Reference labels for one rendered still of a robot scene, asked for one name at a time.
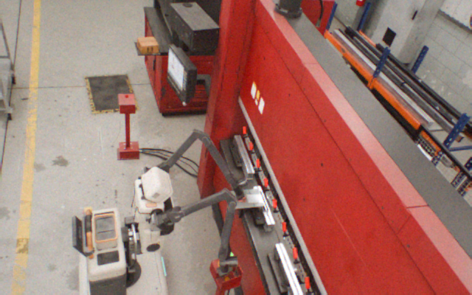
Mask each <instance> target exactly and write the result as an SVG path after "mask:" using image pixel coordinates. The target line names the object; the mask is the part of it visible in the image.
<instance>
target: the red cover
mask: <svg viewBox="0 0 472 295"><path fill-rule="evenodd" d="M274 8H275V4H274V3H273V1H272V0H256V2H255V6H254V12H253V14H254V16H255V17H256V19H257V20H258V22H260V24H261V26H262V27H263V30H264V32H265V33H266V35H267V36H268V37H269V39H270V40H271V42H272V44H273V46H274V48H275V49H276V50H277V51H278V53H279V54H280V57H281V58H282V59H283V61H284V63H285V65H286V66H287V67H288V69H289V70H290V71H291V73H292V75H293V77H294V79H295V81H296V82H298V84H299V86H300V88H301V89H302V90H303V93H304V94H305V96H306V97H307V99H308V100H309V102H310V103H311V105H312V106H313V109H314V110H315V112H316V113H317V114H318V115H319V117H320V119H321V120H322V122H323V123H324V124H325V127H326V129H327V130H328V132H329V133H330V134H331V136H332V137H333V139H334V140H335V142H336V143H337V145H338V147H339V149H340V150H341V152H342V153H343V154H344V155H345V157H346V159H347V160H348V162H349V163H350V165H352V169H353V170H354V171H355V173H356V175H357V176H358V177H359V178H360V180H361V182H362V183H363V185H364V186H365V188H366V189H367V190H368V192H369V193H370V195H371V196H372V199H373V201H374V202H375V204H376V205H377V206H378V208H379V210H380V211H381V212H382V214H383V216H384V217H385V219H386V220H387V221H388V222H389V225H390V226H391V227H392V228H393V230H394V232H395V234H396V235H397V236H398V238H399V240H400V241H401V243H402V244H403V245H404V247H405V248H406V250H407V252H408V253H409V255H410V256H411V258H412V259H413V261H414V263H415V264H416V265H417V266H418V268H419V269H420V270H421V272H422V274H423V276H424V277H425V278H426V280H427V281H428V283H429V285H430V286H431V288H432V289H433V290H434V292H435V293H436V295H472V259H471V258H470V257H469V256H468V254H467V253H465V251H464V250H463V249H462V247H461V246H460V245H459V244H458V242H457V241H456V239H455V238H454V236H453V235H451V233H450V232H449V231H448V230H447V229H446V228H445V227H444V226H443V224H442V223H441V221H440V220H439V218H438V217H437V216H436V215H435V214H434V212H433V211H432V209H431V208H430V207H429V206H428V204H427V203H426V202H425V201H424V200H423V198H422V197H421V195H420V194H419V192H418V191H416V189H415V188H414V186H413V185H412V184H411V183H410V182H409V180H408V179H407V177H405V175H404V174H403V172H402V171H401V170H400V169H399V168H398V166H397V165H396V164H395V163H394V161H393V160H392V158H391V157H390V156H389V155H388V154H387V153H386V151H385V150H384V148H383V146H382V145H381V144H380V143H379V142H378V140H377V139H376V138H375V137H374V135H373V134H372V132H370V131H369V129H368V128H367V126H366V125H365V123H364V122H363V121H362V120H361V118H360V117H359V116H358V115H357V113H356V112H355V111H354V110H353V109H352V106H351V105H350V104H349V103H348V101H347V100H346V99H345V98H344V96H343V95H342V94H341V92H340V91H339V89H338V88H337V87H336V86H335V84H334V83H333V81H332V80H331V79H330V78H329V77H328V75H327V73H326V72H325V71H324V69H323V68H322V67H321V66H320V65H319V64H318V61H317V60H316V59H315V57H314V56H312V54H311V53H310V52H309V50H308V49H307V47H306V45H304V44H303V42H302V41H301V39H300V38H299V36H298V35H297V33H296V32H295V31H294V30H293V28H292V27H291V25H290V24H289V23H288V22H287V20H286V19H285V18H284V16H282V15H280V14H278V13H276V11H275V9H274Z"/></svg>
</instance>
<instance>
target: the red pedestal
mask: <svg viewBox="0 0 472 295"><path fill-rule="evenodd" d="M119 110H120V113H121V114H125V142H120V143H119V148H117V160H129V159H139V143H138V142H131V132H130V114H135V100H134V94H119Z"/></svg>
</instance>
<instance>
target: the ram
mask: <svg viewBox="0 0 472 295"><path fill-rule="evenodd" d="M253 82H254V83H255V85H256V87H257V88H256V92H255V95H254V98H253V96H252V95H251V88H252V84H253ZM258 91H259V92H260V97H259V100H258V99H257V92H258ZM240 98H241V102H242V104H243V105H244V108H245V110H246V112H247V114H248V115H249V119H250V120H251V124H252V126H253V128H254V131H255V133H256V134H257V137H258V139H259V140H260V144H261V147H262V149H263V151H264V153H265V155H266V158H267V160H268V162H269V164H270V165H271V170H272V172H273V173H274V176H275V178H276V180H277V183H278V184H279V186H280V189H281V190H282V194H283V196H284V199H285V201H286V204H287V205H288V207H289V209H290V211H291V214H292V216H293V218H294V220H295V224H296V227H297V229H298V230H299V233H300V234H301V236H302V239H303V241H304V244H305V245H306V247H307V250H308V252H309V254H310V257H311V259H312V262H313V264H314V267H315V269H316V272H317V274H318V275H319V279H320V280H321V282H322V284H323V286H324V289H325V291H326V293H327V295H436V293H435V292H434V290H433V289H432V288H431V286H430V285H429V283H428V281H427V280H426V278H425V277H424V276H423V274H422V272H421V270H420V269H419V268H418V266H417V265H416V264H415V263H414V261H413V259H412V258H411V256H410V255H409V253H408V252H407V250H406V248H405V247H404V245H403V244H402V243H401V241H400V240H399V238H398V236H397V235H396V234H395V232H394V230H393V228H392V227H391V226H390V225H389V222H388V221H387V220H386V219H385V217H384V216H383V214H382V212H381V211H380V210H379V208H378V206H377V205H376V204H375V202H374V201H373V199H372V196H371V195H370V193H369V192H368V190H367V189H366V188H365V186H364V185H363V183H362V182H361V180H360V178H359V177H358V176H357V175H356V173H355V171H354V170H353V169H352V165H350V163H349V162H348V160H347V159H346V157H345V155H344V154H343V153H342V152H341V150H340V149H339V147H338V145H337V143H336V142H335V140H334V139H333V137H332V136H331V134H330V133H329V132H328V130H327V129H326V127H325V124H324V123H323V122H322V120H321V119H320V117H319V115H318V114H317V113H316V112H315V110H314V109H313V106H312V105H311V103H310V102H309V100H308V99H307V97H306V96H305V94H304V93H303V90H302V89H301V88H300V86H299V84H298V82H296V81H295V79H294V77H293V75H292V73H291V71H290V70H289V69H288V67H287V66H286V65H285V63H284V61H283V59H282V58H281V57H280V54H279V53H278V51H277V50H276V49H275V48H274V46H273V44H272V42H271V40H270V39H269V37H268V36H267V35H266V33H265V32H264V30H263V27H262V26H261V24H260V22H258V20H257V19H256V17H255V18H254V24H253V28H252V36H251V42H250V46H249V52H248V56H247V60H246V66H245V70H244V73H243V80H242V83H241V91H240ZM261 98H262V99H263V102H264V106H263V112H262V114H261V113H260V109H259V105H260V101H261ZM256 99H257V101H258V104H256V102H255V100H256ZM238 102H239V103H240V106H241V109H242V112H243V113H244V116H245V118H246V121H247V123H248V124H249V127H250V128H251V125H250V123H249V121H248V118H247V116H246V114H245V112H244V110H243V107H242V105H241V102H240V100H238ZM251 132H252V135H253V137H254V140H255V142H256V143H257V146H258V148H259V150H260V154H261V156H262V157H263V161H264V162H265V165H266V167H267V169H268V171H269V173H270V175H271V180H272V181H273V183H274V186H275V188H276V190H277V192H278V194H279V196H280V199H281V201H282V205H283V206H284V209H285V211H286V214H287V216H288V218H289V220H290V222H291V225H292V227H293V229H294V231H295V233H296V238H297V240H298V241H299V244H300V246H301V248H302V250H303V253H304V255H305V258H306V260H307V261H308V264H309V266H310V269H311V271H312V273H313V275H314V278H315V280H316V282H317V285H318V288H319V290H320V293H321V295H324V294H323V291H322V289H321V287H320V284H319V282H318V280H317V278H316V275H315V273H314V270H313V267H312V265H311V263H310V260H309V259H308V256H307V254H306V252H305V249H304V247H303V245H302V243H301V241H300V239H299V236H298V234H297V232H296V228H295V226H294V224H293V221H292V220H291V217H290V215H289V214H288V210H287V209H286V206H285V205H284V203H283V200H282V196H281V194H280V191H279V190H278V188H277V185H276V184H275V182H274V179H273V177H272V174H271V171H270V169H269V167H268V164H267V163H266V160H265V158H264V156H263V153H262V152H261V149H260V146H259V143H258V142H257V139H256V137H255V135H254V133H253V131H252V129H251Z"/></svg>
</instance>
